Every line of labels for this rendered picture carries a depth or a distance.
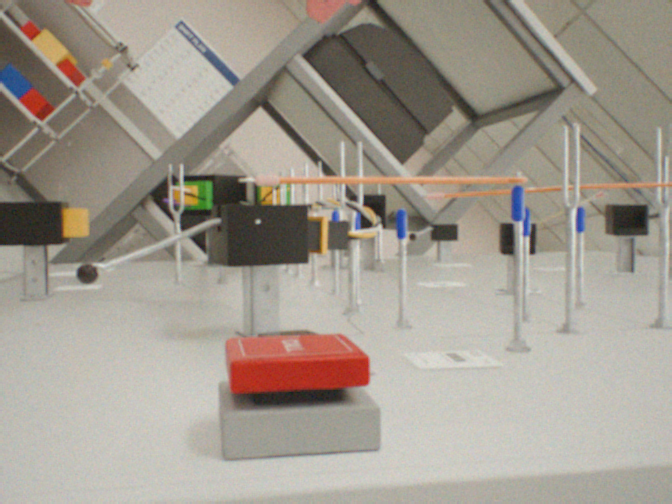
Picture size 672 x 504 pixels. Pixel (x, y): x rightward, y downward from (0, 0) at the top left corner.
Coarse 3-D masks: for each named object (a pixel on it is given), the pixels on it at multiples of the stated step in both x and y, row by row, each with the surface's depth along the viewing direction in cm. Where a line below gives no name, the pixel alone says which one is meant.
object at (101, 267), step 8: (200, 224) 51; (208, 224) 51; (216, 224) 51; (184, 232) 50; (192, 232) 50; (200, 232) 51; (168, 240) 50; (176, 240) 50; (144, 248) 49; (152, 248) 49; (160, 248) 50; (128, 256) 49; (136, 256) 49; (104, 264) 48; (112, 264) 48; (120, 264) 49
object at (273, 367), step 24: (264, 336) 32; (288, 336) 31; (312, 336) 31; (336, 336) 31; (240, 360) 27; (264, 360) 27; (288, 360) 27; (312, 360) 27; (336, 360) 27; (360, 360) 27; (240, 384) 27; (264, 384) 27; (288, 384) 27; (312, 384) 27; (336, 384) 27; (360, 384) 27
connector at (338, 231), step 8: (312, 224) 52; (320, 224) 53; (328, 224) 53; (336, 224) 53; (344, 224) 54; (312, 232) 52; (320, 232) 53; (328, 232) 53; (336, 232) 53; (344, 232) 54; (312, 240) 52; (328, 240) 53; (336, 240) 53; (344, 240) 54; (312, 248) 52; (328, 248) 53; (336, 248) 53; (344, 248) 54
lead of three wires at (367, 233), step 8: (352, 208) 63; (360, 208) 62; (368, 208) 61; (368, 216) 61; (376, 216) 60; (376, 224) 58; (352, 232) 55; (360, 232) 56; (368, 232) 56; (376, 232) 58
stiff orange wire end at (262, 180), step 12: (240, 180) 41; (252, 180) 41; (264, 180) 41; (276, 180) 41; (288, 180) 41; (300, 180) 42; (312, 180) 42; (324, 180) 42; (336, 180) 42; (348, 180) 42; (360, 180) 43; (372, 180) 43; (384, 180) 43; (396, 180) 43; (408, 180) 44; (420, 180) 44; (432, 180) 44; (444, 180) 44; (456, 180) 44; (468, 180) 45; (480, 180) 45; (492, 180) 45; (504, 180) 45; (516, 180) 45
